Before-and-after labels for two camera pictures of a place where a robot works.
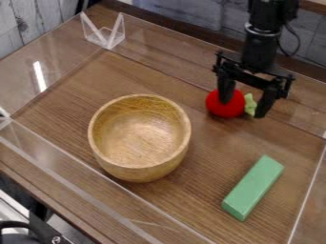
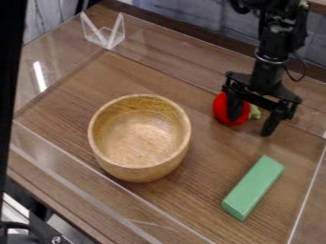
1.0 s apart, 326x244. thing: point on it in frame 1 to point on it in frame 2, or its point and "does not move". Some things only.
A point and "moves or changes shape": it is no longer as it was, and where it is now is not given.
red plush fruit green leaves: x=236 y=105 moves or changes shape
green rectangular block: x=242 y=198 does not move
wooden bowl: x=139 y=134 does not move
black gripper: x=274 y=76 to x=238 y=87
